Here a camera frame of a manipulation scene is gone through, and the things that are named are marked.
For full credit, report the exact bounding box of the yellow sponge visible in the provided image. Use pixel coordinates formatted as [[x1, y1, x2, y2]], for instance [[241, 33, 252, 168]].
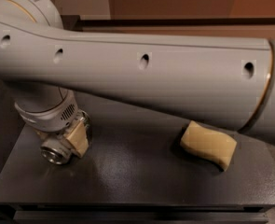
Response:
[[180, 121, 237, 171]]

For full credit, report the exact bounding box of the silver green 7up can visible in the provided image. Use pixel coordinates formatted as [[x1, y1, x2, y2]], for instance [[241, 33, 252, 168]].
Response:
[[37, 109, 92, 165]]

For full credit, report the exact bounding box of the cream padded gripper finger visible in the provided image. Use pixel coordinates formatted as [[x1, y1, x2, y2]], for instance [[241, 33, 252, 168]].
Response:
[[63, 121, 89, 158]]

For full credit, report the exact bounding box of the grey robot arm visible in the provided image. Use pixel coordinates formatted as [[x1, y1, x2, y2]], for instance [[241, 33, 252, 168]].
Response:
[[0, 0, 275, 143]]

